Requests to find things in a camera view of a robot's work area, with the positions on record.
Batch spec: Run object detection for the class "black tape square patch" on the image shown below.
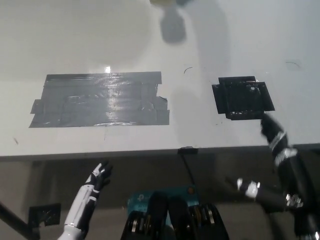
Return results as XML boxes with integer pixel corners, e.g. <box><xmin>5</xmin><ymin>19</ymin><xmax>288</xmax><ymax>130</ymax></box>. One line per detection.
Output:
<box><xmin>211</xmin><ymin>74</ymin><xmax>276</xmax><ymax>121</ymax></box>

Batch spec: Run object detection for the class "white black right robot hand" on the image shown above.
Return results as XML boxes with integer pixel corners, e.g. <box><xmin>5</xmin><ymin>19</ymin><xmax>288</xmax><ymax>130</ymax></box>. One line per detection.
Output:
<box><xmin>224</xmin><ymin>112</ymin><xmax>320</xmax><ymax>221</ymax></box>

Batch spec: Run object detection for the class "teal router box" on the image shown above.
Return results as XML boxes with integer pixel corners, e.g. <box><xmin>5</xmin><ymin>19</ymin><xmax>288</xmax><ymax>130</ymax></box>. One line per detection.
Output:
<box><xmin>127</xmin><ymin>184</ymin><xmax>201</xmax><ymax>226</ymax></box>

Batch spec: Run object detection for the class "black table leg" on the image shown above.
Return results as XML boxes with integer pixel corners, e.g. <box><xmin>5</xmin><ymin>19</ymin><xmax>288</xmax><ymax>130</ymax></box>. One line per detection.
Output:
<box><xmin>0</xmin><ymin>198</ymin><xmax>41</xmax><ymax>240</ymax></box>

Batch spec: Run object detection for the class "grey duct tape patch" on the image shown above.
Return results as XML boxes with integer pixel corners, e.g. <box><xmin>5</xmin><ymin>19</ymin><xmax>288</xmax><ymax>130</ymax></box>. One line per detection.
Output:
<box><xmin>28</xmin><ymin>71</ymin><xmax>171</xmax><ymax>129</ymax></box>

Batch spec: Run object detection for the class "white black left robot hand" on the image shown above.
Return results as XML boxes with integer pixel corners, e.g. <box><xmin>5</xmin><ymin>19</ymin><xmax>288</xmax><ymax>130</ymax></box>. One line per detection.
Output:
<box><xmin>64</xmin><ymin>159</ymin><xmax>114</xmax><ymax>230</ymax></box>

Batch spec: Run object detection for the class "spray bottle with black trigger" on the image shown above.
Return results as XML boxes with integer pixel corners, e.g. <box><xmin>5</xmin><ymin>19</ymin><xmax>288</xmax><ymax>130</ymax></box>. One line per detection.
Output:
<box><xmin>149</xmin><ymin>0</ymin><xmax>176</xmax><ymax>6</ymax></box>

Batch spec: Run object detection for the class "small black tape strip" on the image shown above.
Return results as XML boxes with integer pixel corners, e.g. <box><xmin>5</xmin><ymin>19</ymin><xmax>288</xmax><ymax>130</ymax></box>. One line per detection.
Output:
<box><xmin>177</xmin><ymin>147</ymin><xmax>200</xmax><ymax>154</ymax></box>

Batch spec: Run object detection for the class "black cable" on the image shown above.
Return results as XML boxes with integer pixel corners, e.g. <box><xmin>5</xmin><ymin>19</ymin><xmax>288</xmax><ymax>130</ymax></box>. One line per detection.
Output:
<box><xmin>180</xmin><ymin>152</ymin><xmax>196</xmax><ymax>186</ymax></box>

